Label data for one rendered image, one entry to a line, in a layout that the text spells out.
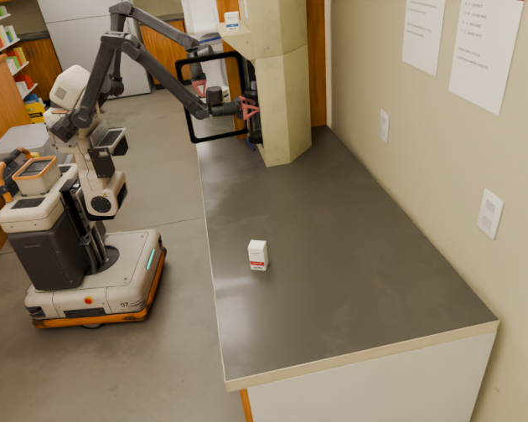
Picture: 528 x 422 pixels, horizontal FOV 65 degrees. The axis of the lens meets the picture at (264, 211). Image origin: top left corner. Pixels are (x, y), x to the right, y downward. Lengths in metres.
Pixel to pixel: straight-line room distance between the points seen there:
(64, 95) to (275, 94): 0.95
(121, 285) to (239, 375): 1.50
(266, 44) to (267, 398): 1.24
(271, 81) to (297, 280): 0.85
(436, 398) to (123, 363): 1.62
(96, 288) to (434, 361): 1.83
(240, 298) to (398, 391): 0.50
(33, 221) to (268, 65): 1.36
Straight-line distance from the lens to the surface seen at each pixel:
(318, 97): 2.23
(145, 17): 2.28
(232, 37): 1.69
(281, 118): 1.80
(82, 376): 2.50
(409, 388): 1.29
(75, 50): 6.81
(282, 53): 1.73
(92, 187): 2.29
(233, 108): 1.87
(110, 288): 2.47
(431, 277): 1.30
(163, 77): 1.84
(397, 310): 1.19
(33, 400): 2.54
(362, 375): 1.16
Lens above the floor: 1.79
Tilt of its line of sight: 33 degrees down
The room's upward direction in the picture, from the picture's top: 7 degrees counter-clockwise
